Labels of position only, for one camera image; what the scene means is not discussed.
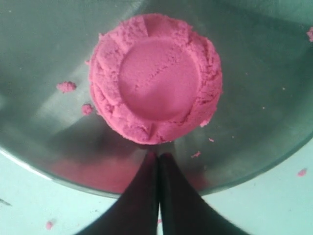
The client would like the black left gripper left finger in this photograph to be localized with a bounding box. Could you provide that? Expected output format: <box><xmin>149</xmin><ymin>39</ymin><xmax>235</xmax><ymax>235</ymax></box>
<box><xmin>77</xmin><ymin>152</ymin><xmax>159</xmax><ymax>235</ymax></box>

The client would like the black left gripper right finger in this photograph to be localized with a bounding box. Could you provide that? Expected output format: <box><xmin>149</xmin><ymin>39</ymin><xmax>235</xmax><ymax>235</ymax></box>
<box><xmin>158</xmin><ymin>153</ymin><xmax>242</xmax><ymax>235</ymax></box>

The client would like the round steel plate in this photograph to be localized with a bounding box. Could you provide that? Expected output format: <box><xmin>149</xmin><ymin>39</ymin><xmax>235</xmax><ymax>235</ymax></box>
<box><xmin>0</xmin><ymin>0</ymin><xmax>313</xmax><ymax>198</ymax></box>

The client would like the pink putty lump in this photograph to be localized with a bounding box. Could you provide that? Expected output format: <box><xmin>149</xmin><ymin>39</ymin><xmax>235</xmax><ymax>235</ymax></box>
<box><xmin>89</xmin><ymin>13</ymin><xmax>223</xmax><ymax>144</ymax></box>

